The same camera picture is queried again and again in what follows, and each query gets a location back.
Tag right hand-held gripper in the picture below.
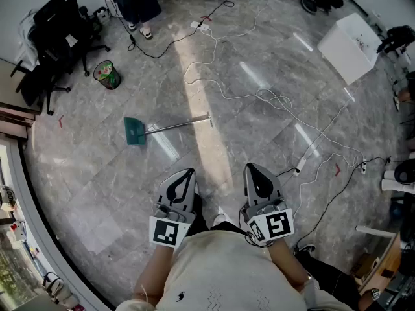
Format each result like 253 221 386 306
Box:
239 163 294 248

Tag white open box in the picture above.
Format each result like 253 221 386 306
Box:
316 12 384 86

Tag white and black machine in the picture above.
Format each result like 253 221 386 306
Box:
381 159 415 194

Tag grey handbag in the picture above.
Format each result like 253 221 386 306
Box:
41 271 80 309

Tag white plastic jug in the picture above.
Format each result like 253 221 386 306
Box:
93 7 110 26

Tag black cable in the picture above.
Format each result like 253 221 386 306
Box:
99 0 235 60
293 155 395 249

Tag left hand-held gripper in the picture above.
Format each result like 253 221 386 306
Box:
148 168 199 249

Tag person's black trousers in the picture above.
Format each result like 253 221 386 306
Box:
186 192 248 238

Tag person's left forearm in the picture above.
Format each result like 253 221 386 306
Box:
132 243 182 306

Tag wooden table with white leg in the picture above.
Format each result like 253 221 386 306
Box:
354 224 405 293

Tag black office chair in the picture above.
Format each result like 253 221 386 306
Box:
9 55 72 116
31 0 112 77

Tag black wire waste bin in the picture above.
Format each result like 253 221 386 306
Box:
93 60 122 91

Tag black equipment on stand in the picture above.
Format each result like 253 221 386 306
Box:
376 25 415 55

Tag person's right forearm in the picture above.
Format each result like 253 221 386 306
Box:
267 238 309 294

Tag wooden desk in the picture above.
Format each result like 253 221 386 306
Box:
0 58 43 116

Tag round black device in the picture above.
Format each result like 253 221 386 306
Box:
300 0 319 14

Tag long white cable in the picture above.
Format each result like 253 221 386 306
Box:
182 27 366 168

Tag person's cream knit top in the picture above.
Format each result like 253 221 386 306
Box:
115 228 355 311

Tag green dustpan with metal handle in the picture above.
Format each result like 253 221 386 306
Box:
123 111 214 147

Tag person's white shoe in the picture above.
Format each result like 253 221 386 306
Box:
212 205 235 227

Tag white plush toy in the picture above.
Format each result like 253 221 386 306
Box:
5 220 27 242

